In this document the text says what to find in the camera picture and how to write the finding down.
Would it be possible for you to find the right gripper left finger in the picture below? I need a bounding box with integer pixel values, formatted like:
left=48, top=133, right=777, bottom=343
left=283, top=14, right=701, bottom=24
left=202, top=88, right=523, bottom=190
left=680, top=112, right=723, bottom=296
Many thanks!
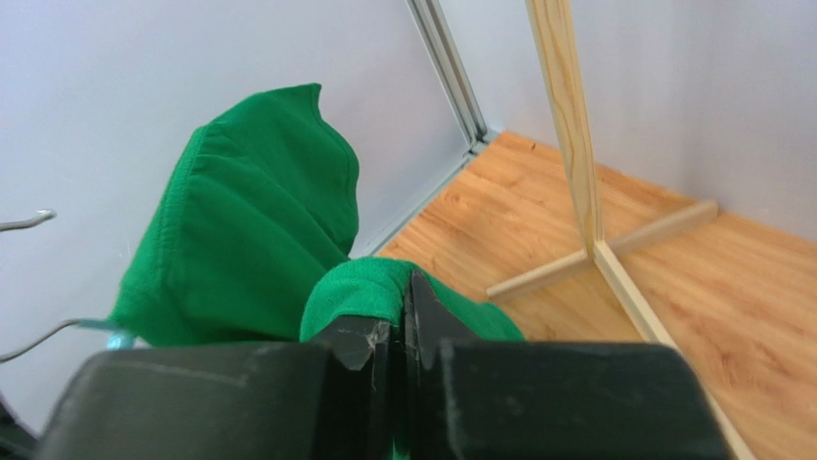
left=35, top=316, right=391, bottom=459

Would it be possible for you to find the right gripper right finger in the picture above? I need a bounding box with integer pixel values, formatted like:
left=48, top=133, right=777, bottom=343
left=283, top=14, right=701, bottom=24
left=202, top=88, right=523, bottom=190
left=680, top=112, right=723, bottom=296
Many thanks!
left=404, top=272, right=730, bottom=459

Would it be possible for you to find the green t shirt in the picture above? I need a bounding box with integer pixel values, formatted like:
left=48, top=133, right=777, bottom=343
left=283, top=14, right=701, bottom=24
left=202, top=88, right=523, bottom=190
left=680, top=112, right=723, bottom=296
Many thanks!
left=108, top=82, right=525, bottom=349

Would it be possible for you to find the light blue clothes hanger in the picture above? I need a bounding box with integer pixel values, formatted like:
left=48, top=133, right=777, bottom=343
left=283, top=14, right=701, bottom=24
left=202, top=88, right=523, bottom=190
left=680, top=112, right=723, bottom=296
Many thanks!
left=0, top=208, right=136, bottom=365

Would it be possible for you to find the wooden clothes rack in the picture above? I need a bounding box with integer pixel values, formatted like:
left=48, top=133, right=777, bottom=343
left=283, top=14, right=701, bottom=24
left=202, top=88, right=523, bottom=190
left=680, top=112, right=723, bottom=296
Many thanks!
left=489, top=1, right=760, bottom=459

